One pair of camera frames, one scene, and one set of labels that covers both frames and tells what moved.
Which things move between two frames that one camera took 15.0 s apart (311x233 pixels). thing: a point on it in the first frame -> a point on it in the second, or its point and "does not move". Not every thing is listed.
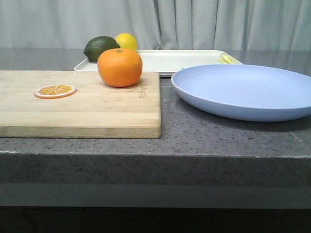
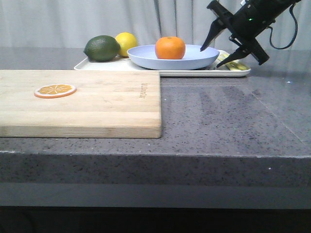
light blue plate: x=247 y=92 -> x=146 y=57
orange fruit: x=120 y=67 -> x=170 y=48
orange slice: x=54 y=91 does not move
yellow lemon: x=127 y=40 does not move
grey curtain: x=158 y=24 does not move
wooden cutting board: x=96 y=110 does not move
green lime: x=97 y=46 does not move
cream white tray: x=167 y=61 -> x=123 y=64
